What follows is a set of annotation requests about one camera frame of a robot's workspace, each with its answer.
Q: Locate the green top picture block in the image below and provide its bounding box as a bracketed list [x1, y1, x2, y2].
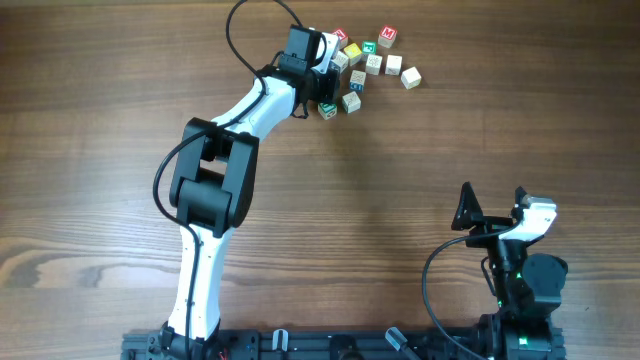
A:
[361, 41, 377, 61]

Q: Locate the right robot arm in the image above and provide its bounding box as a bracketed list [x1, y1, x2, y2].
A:
[451, 182, 568, 359]

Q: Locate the plain picture block blue edge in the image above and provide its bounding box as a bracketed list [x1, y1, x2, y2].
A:
[365, 54, 383, 75]

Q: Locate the green edge fish block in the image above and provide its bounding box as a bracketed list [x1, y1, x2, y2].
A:
[342, 91, 361, 114]

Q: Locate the blue number 2 block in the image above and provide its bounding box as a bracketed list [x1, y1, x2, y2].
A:
[331, 51, 349, 73]

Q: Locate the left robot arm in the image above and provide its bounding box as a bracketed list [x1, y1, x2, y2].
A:
[158, 25, 341, 359]

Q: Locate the plain globe picture block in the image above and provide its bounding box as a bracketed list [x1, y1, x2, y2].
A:
[401, 67, 422, 90]

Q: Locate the green letter J block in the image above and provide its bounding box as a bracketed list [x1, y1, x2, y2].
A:
[318, 103, 337, 120]

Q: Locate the red letter M block left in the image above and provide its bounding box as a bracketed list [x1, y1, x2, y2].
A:
[332, 28, 349, 49]

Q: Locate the plain picture block red edge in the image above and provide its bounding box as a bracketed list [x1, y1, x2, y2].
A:
[385, 55, 402, 76]

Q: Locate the red letter m block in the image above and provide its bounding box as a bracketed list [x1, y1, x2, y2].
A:
[377, 25, 398, 49]
[332, 28, 349, 49]

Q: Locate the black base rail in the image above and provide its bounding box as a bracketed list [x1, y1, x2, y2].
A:
[119, 327, 567, 360]

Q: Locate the red letter M block right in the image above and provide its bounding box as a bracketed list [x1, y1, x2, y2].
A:
[377, 25, 398, 49]

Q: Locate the yellow top block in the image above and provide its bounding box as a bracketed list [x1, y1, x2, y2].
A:
[343, 43, 362, 66]

